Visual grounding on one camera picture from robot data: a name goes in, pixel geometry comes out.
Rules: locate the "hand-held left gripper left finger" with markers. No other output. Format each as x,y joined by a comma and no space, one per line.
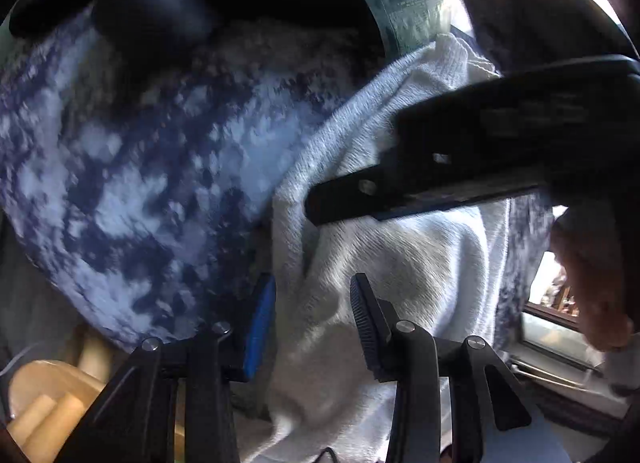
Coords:
260,328

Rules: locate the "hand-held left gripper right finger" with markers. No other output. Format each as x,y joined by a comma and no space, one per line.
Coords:
365,328

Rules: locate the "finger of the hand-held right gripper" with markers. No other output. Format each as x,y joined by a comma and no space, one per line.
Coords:
350,198

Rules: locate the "white fleece sweater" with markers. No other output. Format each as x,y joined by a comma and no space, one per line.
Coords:
425,268

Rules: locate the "person's right hand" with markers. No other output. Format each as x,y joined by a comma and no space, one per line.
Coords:
595,283

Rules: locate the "blue white mottled blanket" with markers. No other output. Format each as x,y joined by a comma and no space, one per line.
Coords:
125,168

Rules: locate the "wooden chair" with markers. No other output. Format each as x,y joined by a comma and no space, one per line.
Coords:
35,393

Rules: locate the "black rounded object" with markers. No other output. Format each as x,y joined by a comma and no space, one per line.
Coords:
150,8

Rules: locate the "dark window frame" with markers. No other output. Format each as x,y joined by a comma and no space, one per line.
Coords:
560,405

